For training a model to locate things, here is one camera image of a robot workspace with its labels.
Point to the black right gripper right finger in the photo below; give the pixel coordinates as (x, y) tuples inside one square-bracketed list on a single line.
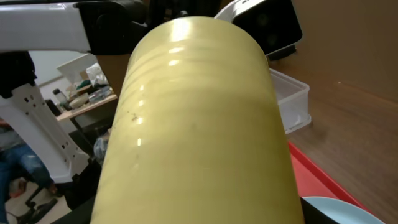
[(313, 216)]

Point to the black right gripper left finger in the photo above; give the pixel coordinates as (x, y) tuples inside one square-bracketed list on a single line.
[(80, 215)]

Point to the yellow plastic cup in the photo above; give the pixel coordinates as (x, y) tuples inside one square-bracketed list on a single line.
[(197, 136)]

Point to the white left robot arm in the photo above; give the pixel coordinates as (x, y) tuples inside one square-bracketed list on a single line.
[(37, 37)]

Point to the clear plastic waste bin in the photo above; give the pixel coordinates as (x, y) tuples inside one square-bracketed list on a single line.
[(292, 97)]

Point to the light blue plate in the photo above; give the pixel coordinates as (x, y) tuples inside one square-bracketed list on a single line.
[(342, 212)]

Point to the red plastic tray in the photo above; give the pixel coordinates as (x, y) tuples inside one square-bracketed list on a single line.
[(314, 181)]

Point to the seated person in jeans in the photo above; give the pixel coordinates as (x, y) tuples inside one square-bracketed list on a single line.
[(18, 159)]

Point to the background cluttered desk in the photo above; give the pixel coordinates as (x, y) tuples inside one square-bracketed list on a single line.
[(88, 89)]

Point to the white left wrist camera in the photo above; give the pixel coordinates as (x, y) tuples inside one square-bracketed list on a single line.
[(273, 24)]

